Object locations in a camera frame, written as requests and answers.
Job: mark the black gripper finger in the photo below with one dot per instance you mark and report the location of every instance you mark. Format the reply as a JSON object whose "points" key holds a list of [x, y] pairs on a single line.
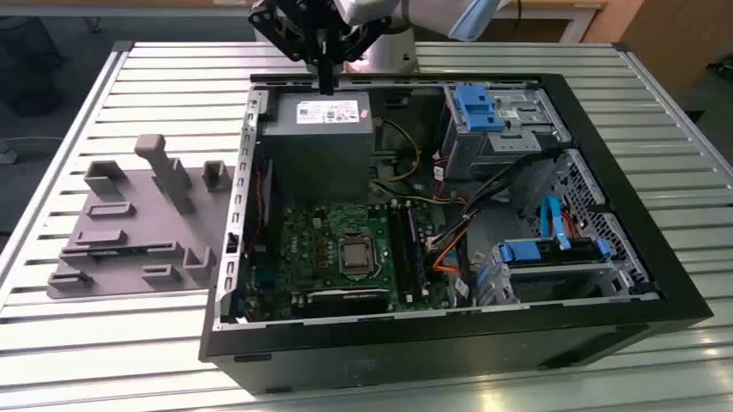
{"points": [[358, 45], [286, 43]]}

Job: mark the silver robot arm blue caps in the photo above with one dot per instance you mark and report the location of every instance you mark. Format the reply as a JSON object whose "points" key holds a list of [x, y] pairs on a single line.
{"points": [[389, 51]]}

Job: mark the black RAM slot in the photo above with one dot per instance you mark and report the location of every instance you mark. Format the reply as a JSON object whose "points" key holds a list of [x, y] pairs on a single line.
{"points": [[395, 249]]}

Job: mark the installed dark RAM stick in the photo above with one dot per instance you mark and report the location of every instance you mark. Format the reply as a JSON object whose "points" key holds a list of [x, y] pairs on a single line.
{"points": [[415, 253]]}

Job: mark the blue drive bay latch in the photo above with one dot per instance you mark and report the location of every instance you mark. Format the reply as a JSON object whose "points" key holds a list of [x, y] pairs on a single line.
{"points": [[478, 111]]}

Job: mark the grey power supply unit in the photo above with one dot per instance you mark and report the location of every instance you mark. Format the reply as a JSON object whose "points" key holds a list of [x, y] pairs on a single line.
{"points": [[315, 163]]}

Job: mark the silver drive cage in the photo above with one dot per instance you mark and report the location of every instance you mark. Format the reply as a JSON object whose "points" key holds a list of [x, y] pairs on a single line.
{"points": [[516, 141]]}

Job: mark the wooden desk white legs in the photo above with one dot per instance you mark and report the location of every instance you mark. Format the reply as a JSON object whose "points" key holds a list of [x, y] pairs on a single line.
{"points": [[581, 23]]}

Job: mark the black mesh waste bin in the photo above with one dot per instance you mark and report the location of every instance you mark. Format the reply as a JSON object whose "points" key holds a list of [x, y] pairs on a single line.
{"points": [[28, 64]]}

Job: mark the green motherboard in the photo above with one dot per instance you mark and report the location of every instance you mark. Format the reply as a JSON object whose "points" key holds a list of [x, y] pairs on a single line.
{"points": [[309, 240]]}

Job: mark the silver CPU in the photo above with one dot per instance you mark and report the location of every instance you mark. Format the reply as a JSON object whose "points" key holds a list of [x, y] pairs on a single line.
{"points": [[357, 255]]}

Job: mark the black CPU socket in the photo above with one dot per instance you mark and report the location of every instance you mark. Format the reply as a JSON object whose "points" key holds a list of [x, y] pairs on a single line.
{"points": [[358, 271]]}

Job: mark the white power strip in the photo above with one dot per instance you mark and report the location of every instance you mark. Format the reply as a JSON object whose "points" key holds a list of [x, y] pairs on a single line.
{"points": [[7, 154]]}

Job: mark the wooden cabinet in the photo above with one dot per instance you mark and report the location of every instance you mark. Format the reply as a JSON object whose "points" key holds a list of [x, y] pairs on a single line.
{"points": [[676, 43]]}

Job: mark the hard disk in blue carrier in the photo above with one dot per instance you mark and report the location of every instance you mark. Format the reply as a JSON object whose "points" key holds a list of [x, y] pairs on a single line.
{"points": [[521, 252]]}

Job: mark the black graphics card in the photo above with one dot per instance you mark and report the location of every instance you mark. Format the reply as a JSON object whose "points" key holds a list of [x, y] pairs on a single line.
{"points": [[343, 300]]}

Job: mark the grey parts rack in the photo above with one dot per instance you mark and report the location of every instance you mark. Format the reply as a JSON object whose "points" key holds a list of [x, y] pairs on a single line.
{"points": [[115, 266]]}

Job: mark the black PC case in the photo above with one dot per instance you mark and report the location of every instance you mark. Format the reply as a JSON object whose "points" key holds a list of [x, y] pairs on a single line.
{"points": [[458, 343]]}

